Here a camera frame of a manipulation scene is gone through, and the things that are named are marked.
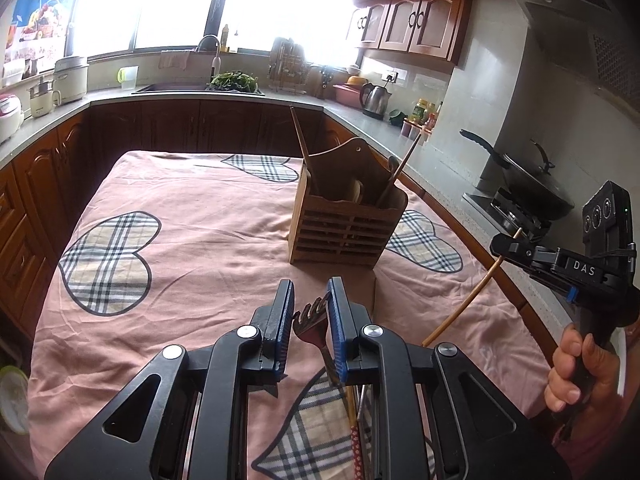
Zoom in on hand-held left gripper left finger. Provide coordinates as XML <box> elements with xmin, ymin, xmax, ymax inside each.
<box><xmin>44</xmin><ymin>280</ymin><xmax>296</xmax><ymax>480</ymax></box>

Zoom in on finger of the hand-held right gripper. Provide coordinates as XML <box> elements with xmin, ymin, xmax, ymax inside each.
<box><xmin>489</xmin><ymin>232</ymin><xmax>557</xmax><ymax>263</ymax></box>
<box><xmin>522</xmin><ymin>260</ymin><xmax>581</xmax><ymax>302</ymax></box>

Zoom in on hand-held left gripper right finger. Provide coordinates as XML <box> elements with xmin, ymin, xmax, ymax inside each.
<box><xmin>326</xmin><ymin>276</ymin><xmax>573</xmax><ymax>480</ymax></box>

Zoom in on steel fork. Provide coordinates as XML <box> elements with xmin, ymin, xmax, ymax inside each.
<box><xmin>292</xmin><ymin>296</ymin><xmax>346</xmax><ymax>386</ymax></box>

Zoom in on light bamboo chopstick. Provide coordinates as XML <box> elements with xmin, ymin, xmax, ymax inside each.
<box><xmin>422</xmin><ymin>227</ymin><xmax>523</xmax><ymax>348</ymax></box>

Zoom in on wooden utensil holder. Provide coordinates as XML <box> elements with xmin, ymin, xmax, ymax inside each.
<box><xmin>288</xmin><ymin>137</ymin><xmax>409</xmax><ymax>267</ymax></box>

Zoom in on person's right hand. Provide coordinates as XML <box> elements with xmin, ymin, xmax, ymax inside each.
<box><xmin>544</xmin><ymin>322</ymin><xmax>626</xmax><ymax>413</ymax></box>

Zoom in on gas stove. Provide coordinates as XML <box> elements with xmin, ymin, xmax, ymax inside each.
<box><xmin>462</xmin><ymin>187</ymin><xmax>556</xmax><ymax>243</ymax></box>

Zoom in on black wok with lid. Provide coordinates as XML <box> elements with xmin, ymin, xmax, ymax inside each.
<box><xmin>460</xmin><ymin>129</ymin><xmax>576</xmax><ymax>221</ymax></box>

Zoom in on grey metal chopstick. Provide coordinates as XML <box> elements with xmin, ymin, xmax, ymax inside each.
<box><xmin>361</xmin><ymin>386</ymin><xmax>376</xmax><ymax>466</ymax></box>

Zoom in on pink heart-print tablecloth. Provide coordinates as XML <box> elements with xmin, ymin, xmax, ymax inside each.
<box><xmin>27</xmin><ymin>150</ymin><xmax>556</xmax><ymax>480</ymax></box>

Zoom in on red patterned chopstick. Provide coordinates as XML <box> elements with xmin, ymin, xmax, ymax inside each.
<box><xmin>347</xmin><ymin>385</ymin><xmax>365</xmax><ymax>480</ymax></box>

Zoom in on condiment bottle rack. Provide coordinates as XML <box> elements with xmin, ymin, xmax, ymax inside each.
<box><xmin>400</xmin><ymin>99</ymin><xmax>445</xmax><ymax>147</ymax></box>

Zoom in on steel electric kettle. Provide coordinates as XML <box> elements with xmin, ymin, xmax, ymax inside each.
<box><xmin>360</xmin><ymin>82</ymin><xmax>393</xmax><ymax>120</ymax></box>

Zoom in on grey kitchen countertop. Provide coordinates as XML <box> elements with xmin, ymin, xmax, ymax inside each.
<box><xmin>0</xmin><ymin>82</ymin><xmax>581</xmax><ymax>331</ymax></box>

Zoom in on pink plastic basin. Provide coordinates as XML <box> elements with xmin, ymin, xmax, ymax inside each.
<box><xmin>332</xmin><ymin>82</ymin><xmax>363</xmax><ymax>106</ymax></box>

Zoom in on steel range hood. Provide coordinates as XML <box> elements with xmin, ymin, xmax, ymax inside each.
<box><xmin>502</xmin><ymin>0</ymin><xmax>640</xmax><ymax>121</ymax></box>

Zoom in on wooden upper cabinets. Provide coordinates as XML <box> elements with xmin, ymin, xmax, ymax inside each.
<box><xmin>350</xmin><ymin>0</ymin><xmax>506</xmax><ymax>66</ymax></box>

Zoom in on wooden cabinets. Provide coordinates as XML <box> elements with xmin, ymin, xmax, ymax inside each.
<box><xmin>0</xmin><ymin>97</ymin><xmax>576</xmax><ymax>341</ymax></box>
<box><xmin>350</xmin><ymin>0</ymin><xmax>506</xmax><ymax>66</ymax></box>

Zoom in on leafy green vegetables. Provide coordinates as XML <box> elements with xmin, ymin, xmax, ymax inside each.
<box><xmin>207</xmin><ymin>71</ymin><xmax>260</xmax><ymax>92</ymax></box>

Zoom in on metal dish rack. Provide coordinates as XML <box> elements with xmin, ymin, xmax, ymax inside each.
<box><xmin>269</xmin><ymin>37</ymin><xmax>308</xmax><ymax>95</ymax></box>

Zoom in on steel kitchen faucet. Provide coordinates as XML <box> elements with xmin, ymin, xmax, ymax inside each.
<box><xmin>196</xmin><ymin>35</ymin><xmax>222</xmax><ymax>86</ymax></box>

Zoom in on wooden lower cabinets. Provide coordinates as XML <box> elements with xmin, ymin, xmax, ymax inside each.
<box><xmin>0</xmin><ymin>97</ymin><xmax>576</xmax><ymax>341</ymax></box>

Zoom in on hanging dish towel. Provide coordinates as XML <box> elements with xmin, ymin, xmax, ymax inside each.
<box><xmin>159</xmin><ymin>51</ymin><xmax>190</xmax><ymax>71</ymax></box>

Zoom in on white round plate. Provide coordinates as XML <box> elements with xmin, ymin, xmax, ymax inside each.
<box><xmin>0</xmin><ymin>365</ymin><xmax>31</xmax><ymax>436</ymax></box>

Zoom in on tall white electric cooker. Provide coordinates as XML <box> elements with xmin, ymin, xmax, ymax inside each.
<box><xmin>52</xmin><ymin>56</ymin><xmax>91</xmax><ymax>106</ymax></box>

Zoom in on small white electric pot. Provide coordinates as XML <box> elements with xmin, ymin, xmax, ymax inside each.
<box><xmin>27</xmin><ymin>79</ymin><xmax>62</xmax><ymax>120</ymax></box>

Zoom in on kitchen window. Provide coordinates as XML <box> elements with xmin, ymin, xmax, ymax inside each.
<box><xmin>65</xmin><ymin>0</ymin><xmax>366</xmax><ymax>53</ymax></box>

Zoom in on white pink rice cooker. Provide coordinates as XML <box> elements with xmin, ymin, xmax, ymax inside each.
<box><xmin>0</xmin><ymin>94</ymin><xmax>25</xmax><ymax>145</ymax></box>

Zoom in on blue fruit wall poster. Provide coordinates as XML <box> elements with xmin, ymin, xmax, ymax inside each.
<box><xmin>7</xmin><ymin>0</ymin><xmax>91</xmax><ymax>41</ymax></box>

